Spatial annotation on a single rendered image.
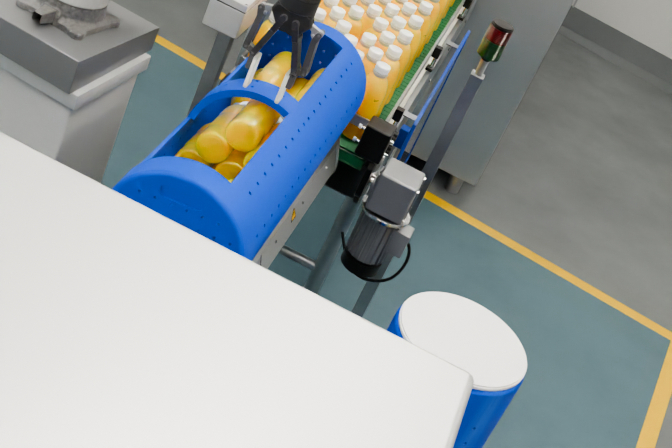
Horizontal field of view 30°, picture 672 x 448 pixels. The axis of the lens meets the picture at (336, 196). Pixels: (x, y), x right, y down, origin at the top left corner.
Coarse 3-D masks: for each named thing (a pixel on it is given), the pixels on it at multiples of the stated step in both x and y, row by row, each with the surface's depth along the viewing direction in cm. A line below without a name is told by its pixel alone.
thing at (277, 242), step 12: (336, 156) 323; (324, 168) 313; (324, 180) 315; (312, 192) 305; (300, 204) 296; (288, 216) 287; (300, 216) 298; (288, 228) 289; (276, 240) 280; (264, 252) 273; (276, 252) 283; (264, 264) 275
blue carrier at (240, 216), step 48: (288, 48) 301; (336, 48) 298; (240, 96) 258; (288, 96) 261; (336, 96) 278; (288, 144) 251; (144, 192) 226; (192, 192) 223; (240, 192) 228; (288, 192) 248; (240, 240) 225
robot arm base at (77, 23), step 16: (16, 0) 281; (32, 0) 281; (48, 0) 279; (32, 16) 276; (48, 16) 277; (64, 16) 279; (80, 16) 280; (96, 16) 283; (112, 16) 292; (64, 32) 279; (80, 32) 278; (96, 32) 285
